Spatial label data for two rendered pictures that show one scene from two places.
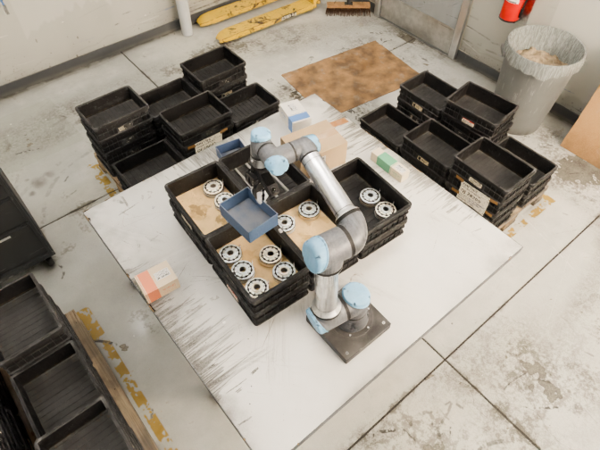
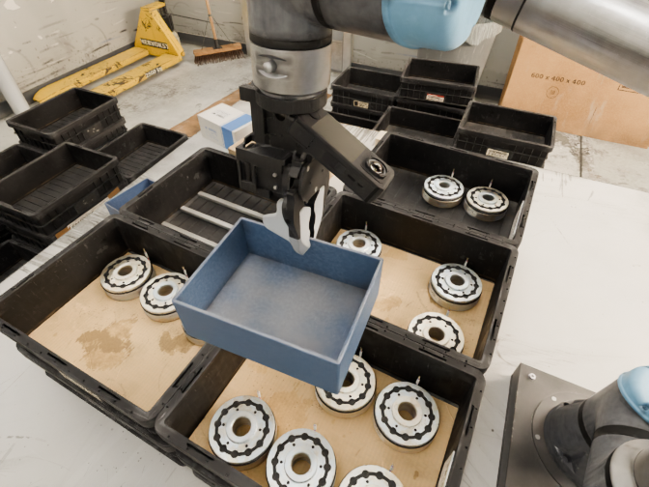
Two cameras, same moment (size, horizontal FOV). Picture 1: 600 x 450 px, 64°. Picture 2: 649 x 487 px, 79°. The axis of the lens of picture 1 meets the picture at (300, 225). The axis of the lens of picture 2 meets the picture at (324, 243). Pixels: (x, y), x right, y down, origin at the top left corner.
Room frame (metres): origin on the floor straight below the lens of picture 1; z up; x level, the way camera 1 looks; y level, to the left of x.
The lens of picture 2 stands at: (0.99, 0.29, 1.50)
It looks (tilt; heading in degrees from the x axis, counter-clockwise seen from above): 46 degrees down; 335
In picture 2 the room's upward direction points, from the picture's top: straight up
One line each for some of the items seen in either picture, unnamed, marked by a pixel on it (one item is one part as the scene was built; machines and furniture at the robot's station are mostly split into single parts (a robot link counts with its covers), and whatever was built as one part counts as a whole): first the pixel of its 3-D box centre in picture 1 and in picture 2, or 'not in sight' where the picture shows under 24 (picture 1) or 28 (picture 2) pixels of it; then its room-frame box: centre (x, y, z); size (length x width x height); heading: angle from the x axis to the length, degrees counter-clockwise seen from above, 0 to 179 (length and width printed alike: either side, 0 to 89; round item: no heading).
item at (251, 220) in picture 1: (248, 213); (284, 297); (1.27, 0.21, 1.11); 0.20 x 0.15 x 0.07; 42
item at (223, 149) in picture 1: (235, 156); (151, 211); (1.99, 0.37, 0.74); 0.20 x 0.15 x 0.07; 30
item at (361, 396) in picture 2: (270, 254); (345, 380); (1.24, 0.13, 0.86); 0.10 x 0.10 x 0.01
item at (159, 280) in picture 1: (157, 281); not in sight; (1.17, 0.65, 0.74); 0.16 x 0.12 x 0.07; 125
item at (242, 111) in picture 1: (247, 120); (147, 177); (2.82, 0.40, 0.31); 0.40 x 0.30 x 0.34; 130
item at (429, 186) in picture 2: (370, 195); (443, 186); (1.60, -0.35, 0.86); 0.10 x 0.10 x 0.01
